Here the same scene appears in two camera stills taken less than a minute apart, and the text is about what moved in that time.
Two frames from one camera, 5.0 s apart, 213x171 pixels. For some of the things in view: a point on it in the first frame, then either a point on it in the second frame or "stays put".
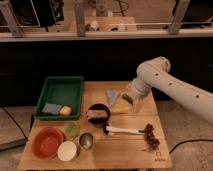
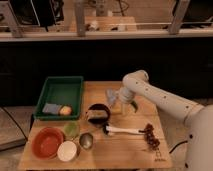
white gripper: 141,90 -> 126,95
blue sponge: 50,108 stays put
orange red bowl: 45,142 stays put
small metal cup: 86,140 stays put
